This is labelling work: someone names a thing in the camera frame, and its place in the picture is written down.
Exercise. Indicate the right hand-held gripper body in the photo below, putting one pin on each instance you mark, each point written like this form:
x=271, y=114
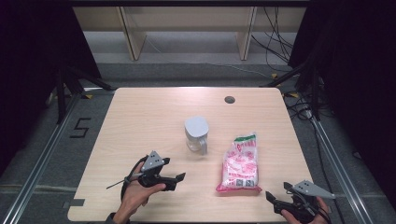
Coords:
x=311, y=188

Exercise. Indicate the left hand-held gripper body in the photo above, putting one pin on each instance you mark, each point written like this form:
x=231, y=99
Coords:
x=152, y=161

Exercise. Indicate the clear jar with grey lid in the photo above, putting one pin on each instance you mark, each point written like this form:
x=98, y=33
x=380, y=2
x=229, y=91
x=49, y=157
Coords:
x=196, y=127

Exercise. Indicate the pink and white powder bag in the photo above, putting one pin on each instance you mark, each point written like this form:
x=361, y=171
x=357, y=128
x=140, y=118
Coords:
x=239, y=165

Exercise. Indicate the person's right hand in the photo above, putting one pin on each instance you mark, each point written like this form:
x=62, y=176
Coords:
x=288, y=216

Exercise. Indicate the person's left hand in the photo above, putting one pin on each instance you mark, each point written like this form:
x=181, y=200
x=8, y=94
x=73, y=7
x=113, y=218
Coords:
x=137, y=194

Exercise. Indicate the black tape strip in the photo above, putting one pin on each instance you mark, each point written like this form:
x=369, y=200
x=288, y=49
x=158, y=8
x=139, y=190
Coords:
x=74, y=203

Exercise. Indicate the black metal stand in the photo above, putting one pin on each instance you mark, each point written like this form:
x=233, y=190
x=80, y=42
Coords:
x=62, y=93
x=315, y=93

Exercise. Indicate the dark curtain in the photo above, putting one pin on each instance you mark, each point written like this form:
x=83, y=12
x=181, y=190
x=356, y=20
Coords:
x=358, y=77
x=34, y=62

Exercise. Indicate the light wooden shelf unit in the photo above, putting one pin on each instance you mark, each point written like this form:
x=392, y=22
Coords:
x=186, y=18

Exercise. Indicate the silver metal floor rail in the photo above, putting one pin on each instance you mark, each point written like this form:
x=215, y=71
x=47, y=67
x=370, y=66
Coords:
x=40, y=165
x=339, y=168

